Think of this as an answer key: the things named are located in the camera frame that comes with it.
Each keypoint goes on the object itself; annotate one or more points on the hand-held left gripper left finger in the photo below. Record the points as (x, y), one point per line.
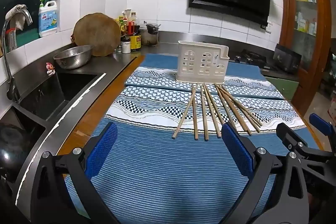
(103, 146)

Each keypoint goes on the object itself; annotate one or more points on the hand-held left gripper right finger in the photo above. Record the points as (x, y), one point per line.
(236, 146)

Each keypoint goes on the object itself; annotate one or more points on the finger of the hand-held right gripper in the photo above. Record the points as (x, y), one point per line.
(294, 141)
(321, 123)

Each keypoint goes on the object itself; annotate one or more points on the row of wooden chopsticks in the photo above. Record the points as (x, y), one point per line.
(194, 113)

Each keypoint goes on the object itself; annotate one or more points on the white plastic utensil holder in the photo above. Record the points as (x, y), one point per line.
(202, 61)

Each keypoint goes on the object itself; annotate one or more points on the green cabinet front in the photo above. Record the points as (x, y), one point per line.
(284, 87)

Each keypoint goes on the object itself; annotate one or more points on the black kitchen sink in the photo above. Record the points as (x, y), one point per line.
(60, 92)

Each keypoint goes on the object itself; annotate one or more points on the black box appliance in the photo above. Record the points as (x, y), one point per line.
(287, 58)

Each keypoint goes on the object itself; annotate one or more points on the black gas stove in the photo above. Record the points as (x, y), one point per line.
(252, 58)

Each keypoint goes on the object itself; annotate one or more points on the steel colander bowl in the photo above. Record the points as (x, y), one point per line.
(73, 57)

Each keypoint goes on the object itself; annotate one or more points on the small pink toy figure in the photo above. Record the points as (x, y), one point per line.
(50, 68)

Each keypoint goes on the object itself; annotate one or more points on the wooden glass door cabinet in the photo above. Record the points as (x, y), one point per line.
(288, 29)

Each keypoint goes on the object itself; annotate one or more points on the white spice jar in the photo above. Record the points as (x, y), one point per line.
(126, 47)

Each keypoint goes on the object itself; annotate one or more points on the round wooden cutting board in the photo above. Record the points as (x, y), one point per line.
(97, 33)

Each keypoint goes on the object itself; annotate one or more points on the yellow seasoning bottle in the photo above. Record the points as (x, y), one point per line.
(117, 22)
(121, 24)

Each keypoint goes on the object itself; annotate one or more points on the chrome kitchen faucet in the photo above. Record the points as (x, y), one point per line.
(6, 56)

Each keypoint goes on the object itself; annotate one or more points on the beige packet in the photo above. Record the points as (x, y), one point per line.
(127, 14)

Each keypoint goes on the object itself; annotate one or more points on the dish detergent bottle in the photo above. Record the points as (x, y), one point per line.
(48, 22)

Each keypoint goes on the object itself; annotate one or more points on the white cloth rag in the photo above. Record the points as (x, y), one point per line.
(18, 16)

